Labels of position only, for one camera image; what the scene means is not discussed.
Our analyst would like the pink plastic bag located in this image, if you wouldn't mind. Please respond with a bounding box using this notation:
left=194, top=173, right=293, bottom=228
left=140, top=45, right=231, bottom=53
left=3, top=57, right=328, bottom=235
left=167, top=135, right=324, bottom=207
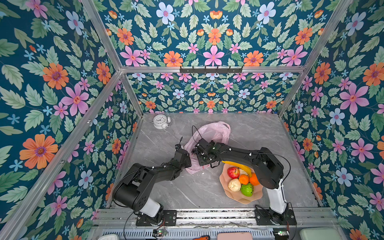
left=183, top=121, right=231, bottom=175

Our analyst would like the fake red apple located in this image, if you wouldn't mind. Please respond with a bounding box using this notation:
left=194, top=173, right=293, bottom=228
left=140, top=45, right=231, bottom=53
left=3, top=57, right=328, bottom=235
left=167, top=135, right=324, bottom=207
left=227, top=167, right=241, bottom=179

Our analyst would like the fake beige ginger root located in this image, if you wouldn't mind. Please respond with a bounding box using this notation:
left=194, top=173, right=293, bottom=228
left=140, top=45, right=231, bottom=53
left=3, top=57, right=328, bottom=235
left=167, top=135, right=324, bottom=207
left=239, top=169, right=248, bottom=176

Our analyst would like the fake yellow banana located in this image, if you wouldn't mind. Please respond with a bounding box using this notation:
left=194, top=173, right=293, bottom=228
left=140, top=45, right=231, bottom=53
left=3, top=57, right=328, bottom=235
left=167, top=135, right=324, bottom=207
left=223, top=161, right=252, bottom=177

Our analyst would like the fake beige garlic bulb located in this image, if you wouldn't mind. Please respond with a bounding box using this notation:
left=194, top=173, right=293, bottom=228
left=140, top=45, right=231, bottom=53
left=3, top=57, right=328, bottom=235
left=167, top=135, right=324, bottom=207
left=228, top=179, right=242, bottom=192

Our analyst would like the fake orange tangerine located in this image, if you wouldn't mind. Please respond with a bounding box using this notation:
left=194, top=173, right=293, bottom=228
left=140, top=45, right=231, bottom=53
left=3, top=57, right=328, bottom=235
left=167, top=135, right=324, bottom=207
left=238, top=174, right=249, bottom=185

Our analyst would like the pink wavy bowl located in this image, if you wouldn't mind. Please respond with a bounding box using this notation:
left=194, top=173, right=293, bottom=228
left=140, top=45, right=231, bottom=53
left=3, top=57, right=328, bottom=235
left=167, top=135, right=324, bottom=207
left=219, top=164, right=263, bottom=205

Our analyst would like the fake green apple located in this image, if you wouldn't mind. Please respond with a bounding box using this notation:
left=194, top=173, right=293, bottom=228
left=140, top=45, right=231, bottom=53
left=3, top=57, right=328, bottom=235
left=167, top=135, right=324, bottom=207
left=241, top=183, right=254, bottom=197

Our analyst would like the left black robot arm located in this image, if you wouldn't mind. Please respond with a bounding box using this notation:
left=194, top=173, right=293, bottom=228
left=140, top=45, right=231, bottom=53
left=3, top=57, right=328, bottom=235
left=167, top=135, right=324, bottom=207
left=112, top=147, right=192, bottom=219

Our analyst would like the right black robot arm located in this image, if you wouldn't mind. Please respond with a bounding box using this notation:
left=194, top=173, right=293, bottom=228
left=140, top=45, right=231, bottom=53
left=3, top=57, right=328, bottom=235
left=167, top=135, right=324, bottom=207
left=192, top=139, right=288, bottom=215

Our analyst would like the white alarm clock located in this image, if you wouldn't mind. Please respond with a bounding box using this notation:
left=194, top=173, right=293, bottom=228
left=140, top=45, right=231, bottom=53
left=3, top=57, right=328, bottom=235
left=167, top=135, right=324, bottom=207
left=153, top=115, right=172, bottom=130

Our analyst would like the pink box at bottom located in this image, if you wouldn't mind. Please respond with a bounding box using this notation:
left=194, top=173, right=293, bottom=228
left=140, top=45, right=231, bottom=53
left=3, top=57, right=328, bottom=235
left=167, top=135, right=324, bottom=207
left=217, top=232, right=253, bottom=240

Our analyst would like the white object bottom left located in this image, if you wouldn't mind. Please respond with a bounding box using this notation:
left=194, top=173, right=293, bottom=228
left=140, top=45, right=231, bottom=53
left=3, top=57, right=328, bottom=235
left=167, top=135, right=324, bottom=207
left=98, top=234, right=120, bottom=240

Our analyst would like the pale green box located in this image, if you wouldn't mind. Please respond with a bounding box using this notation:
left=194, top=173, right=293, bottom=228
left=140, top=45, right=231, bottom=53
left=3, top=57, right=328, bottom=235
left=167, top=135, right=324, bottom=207
left=300, top=228, right=342, bottom=240

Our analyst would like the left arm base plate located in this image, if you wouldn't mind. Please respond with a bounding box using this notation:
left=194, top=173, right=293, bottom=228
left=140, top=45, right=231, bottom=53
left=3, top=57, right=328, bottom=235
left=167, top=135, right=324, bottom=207
left=136, top=209, right=177, bottom=227

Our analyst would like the orange tool handle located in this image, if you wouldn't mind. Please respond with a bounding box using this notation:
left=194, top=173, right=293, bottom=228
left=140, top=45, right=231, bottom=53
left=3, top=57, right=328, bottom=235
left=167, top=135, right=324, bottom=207
left=193, top=236, right=211, bottom=240

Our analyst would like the black hook rail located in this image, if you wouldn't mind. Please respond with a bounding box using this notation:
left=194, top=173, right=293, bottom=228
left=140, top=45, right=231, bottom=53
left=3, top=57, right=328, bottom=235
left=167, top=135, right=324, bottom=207
left=179, top=66, right=243, bottom=75

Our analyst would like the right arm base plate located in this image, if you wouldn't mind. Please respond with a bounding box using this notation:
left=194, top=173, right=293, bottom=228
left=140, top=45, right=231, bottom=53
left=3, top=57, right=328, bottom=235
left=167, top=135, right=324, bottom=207
left=254, top=209, right=297, bottom=226

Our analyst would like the aluminium mounting rail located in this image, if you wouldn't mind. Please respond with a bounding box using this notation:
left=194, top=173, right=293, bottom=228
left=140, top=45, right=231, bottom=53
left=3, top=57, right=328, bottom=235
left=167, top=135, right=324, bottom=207
left=95, top=207, right=337, bottom=229

